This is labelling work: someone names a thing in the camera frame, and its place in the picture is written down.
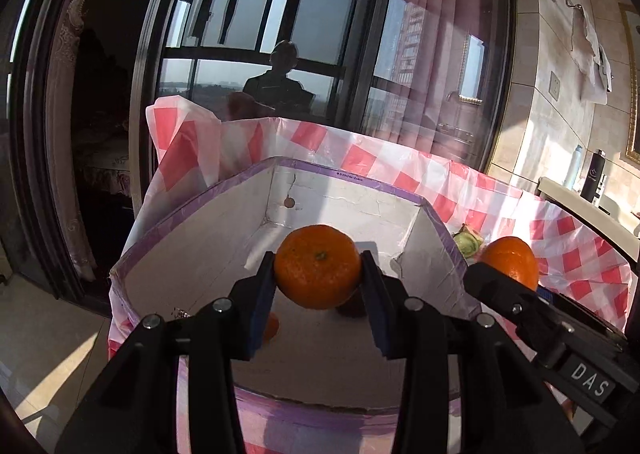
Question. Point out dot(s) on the silver blue bottle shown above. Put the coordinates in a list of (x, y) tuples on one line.
[(574, 169)]

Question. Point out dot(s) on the green pink fruit piece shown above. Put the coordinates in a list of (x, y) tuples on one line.
[(467, 240)]

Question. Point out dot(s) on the red white checkered plastic tablecloth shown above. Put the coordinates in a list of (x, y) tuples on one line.
[(380, 159)]

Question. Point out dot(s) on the wall switch plate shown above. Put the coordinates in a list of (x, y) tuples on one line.
[(554, 85)]

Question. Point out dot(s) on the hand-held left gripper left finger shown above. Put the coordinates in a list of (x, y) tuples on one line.
[(260, 306)]

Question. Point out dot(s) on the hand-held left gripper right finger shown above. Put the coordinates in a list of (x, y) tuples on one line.
[(376, 306)]

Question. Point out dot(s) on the orange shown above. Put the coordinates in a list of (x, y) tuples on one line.
[(510, 259), (317, 266), (271, 328)]

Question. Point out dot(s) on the cream washbasin counter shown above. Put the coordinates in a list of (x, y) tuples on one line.
[(555, 191)]

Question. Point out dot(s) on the white box with purple rim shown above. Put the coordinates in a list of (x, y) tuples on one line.
[(325, 199)]

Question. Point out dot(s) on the lace curtain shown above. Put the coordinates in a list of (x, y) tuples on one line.
[(70, 34)]

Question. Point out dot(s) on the dark door frame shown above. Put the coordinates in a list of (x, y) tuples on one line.
[(27, 134)]

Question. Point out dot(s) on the gold picture frame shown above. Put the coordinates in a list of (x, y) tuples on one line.
[(631, 84)]

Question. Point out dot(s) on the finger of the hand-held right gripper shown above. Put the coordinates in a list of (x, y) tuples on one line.
[(500, 289), (547, 294)]

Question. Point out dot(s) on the black bottle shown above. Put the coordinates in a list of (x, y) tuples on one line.
[(593, 177)]

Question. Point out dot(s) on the white towel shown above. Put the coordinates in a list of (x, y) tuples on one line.
[(587, 54)]

